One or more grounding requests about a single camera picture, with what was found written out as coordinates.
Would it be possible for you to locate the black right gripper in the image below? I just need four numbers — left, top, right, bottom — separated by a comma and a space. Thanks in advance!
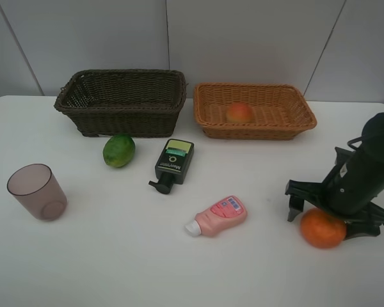
285, 147, 384, 240

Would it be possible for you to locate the orange mandarin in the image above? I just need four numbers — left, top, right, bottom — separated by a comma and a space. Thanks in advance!
300, 208, 346, 249

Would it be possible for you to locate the pink lotion bottle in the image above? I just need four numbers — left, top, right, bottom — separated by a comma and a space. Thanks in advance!
184, 195, 248, 237

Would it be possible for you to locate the red yellow peach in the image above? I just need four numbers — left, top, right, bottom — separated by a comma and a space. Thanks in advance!
226, 102, 253, 123

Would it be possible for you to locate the black pump bottle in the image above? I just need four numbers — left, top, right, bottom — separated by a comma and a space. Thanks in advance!
148, 139, 195, 194

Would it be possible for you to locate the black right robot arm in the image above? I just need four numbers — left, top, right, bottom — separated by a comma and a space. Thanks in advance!
285, 113, 384, 239

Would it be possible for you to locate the light orange wicker basket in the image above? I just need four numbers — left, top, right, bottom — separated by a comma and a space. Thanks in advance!
193, 83, 317, 141

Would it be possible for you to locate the green lime fruit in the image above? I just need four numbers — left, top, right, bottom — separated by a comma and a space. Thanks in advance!
102, 134, 136, 168

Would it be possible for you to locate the dark brown wicker basket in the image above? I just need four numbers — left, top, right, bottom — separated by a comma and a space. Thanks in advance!
54, 69, 187, 138

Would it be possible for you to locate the translucent purple plastic cup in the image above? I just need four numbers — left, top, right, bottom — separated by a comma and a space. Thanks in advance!
6, 164, 68, 221

